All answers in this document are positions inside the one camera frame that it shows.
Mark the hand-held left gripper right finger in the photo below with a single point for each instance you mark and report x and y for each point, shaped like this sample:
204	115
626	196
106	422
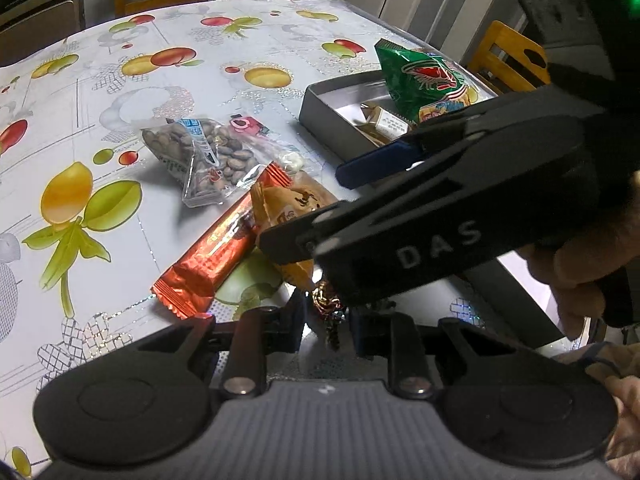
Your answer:
362	332

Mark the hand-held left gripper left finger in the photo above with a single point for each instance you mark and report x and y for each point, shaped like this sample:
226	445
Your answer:
292	330

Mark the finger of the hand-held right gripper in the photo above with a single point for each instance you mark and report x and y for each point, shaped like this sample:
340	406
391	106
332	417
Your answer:
300	240
380	162

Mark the small brown snack packet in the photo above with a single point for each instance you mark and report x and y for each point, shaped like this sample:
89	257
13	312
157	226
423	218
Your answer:
372	136

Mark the orange yellow pastry packet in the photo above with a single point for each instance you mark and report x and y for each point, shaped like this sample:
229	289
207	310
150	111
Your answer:
290	200

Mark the small beige snack packet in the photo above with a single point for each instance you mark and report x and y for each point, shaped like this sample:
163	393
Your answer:
390	122

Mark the red gold foil candy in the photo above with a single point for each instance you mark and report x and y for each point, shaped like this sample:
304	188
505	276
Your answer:
327	305

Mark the orange foil snack bar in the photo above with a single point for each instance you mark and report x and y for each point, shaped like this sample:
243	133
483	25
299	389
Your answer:
215	255

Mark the grey cardboard box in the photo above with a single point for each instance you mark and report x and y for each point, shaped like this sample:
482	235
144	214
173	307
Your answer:
325	95

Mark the green shrimp snack bag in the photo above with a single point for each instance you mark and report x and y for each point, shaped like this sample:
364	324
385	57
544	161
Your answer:
425	75

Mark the clear packet of beans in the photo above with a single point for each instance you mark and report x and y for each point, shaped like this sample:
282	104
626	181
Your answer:
225	150

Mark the pink label candy packet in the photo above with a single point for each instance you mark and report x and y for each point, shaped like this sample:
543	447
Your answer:
247	124

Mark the person's right hand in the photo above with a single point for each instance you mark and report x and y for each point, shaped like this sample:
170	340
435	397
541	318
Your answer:
575	280

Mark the fruit print tablecloth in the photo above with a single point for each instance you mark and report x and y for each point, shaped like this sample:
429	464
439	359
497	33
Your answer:
125	260

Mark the white door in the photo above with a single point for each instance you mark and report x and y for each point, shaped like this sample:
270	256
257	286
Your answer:
450	0

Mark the black water dispenser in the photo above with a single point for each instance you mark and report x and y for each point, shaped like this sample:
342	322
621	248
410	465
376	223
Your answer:
35	20

